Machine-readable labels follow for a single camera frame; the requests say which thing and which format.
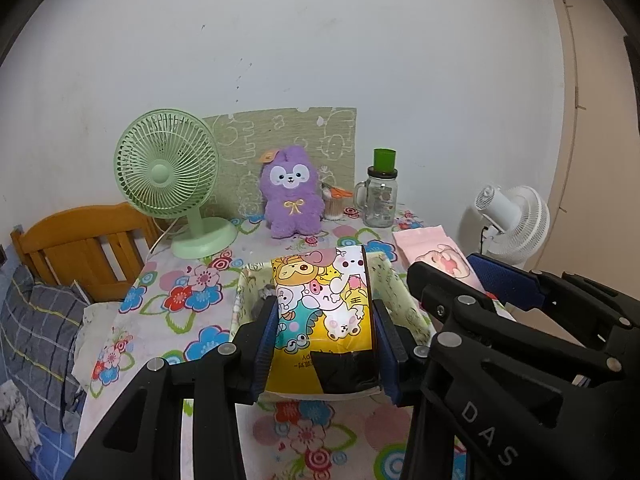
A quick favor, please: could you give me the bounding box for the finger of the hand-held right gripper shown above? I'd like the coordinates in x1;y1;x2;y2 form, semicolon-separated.
406;261;627;480
467;252;640;334

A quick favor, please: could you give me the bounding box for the floral tablecloth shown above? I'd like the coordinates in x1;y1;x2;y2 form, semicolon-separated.
75;210;501;480

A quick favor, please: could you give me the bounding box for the cartoon paper box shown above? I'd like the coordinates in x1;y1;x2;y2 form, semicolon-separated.
229;252;436;406

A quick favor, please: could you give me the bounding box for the pink paw print packet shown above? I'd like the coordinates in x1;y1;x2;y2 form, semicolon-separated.
391;225;486;293

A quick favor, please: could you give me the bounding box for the plaid grey pillow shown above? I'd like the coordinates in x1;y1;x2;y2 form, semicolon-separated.
0;262;93;433

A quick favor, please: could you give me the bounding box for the purple plush toy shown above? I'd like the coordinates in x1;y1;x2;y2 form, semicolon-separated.
258;145;325;239

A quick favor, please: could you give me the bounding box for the beige wooden panel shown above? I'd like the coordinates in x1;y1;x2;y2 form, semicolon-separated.
542;0;640;286

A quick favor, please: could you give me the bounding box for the grey-green patterned board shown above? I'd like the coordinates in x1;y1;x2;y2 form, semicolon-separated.
202;106;358;221

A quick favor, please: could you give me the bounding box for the yellow cartoon tissue pack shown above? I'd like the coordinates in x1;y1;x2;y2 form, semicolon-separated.
262;245;386;396

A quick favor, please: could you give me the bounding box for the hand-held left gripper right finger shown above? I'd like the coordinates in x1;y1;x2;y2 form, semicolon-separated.
374;300;436;480

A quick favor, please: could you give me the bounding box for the glass jar mug green lid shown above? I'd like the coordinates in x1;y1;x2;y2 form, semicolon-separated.
354;148;401;229

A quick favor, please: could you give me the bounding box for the white desk fan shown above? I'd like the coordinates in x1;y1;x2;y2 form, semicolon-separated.
474;184;551;266

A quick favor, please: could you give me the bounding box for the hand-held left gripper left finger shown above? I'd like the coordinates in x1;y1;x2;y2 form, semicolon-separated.
65;297;279;480

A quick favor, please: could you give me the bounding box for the green desk fan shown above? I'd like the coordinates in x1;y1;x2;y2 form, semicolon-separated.
114;108;238;260

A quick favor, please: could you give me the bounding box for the black and white cloth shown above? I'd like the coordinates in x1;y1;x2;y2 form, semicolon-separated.
0;380;43;456

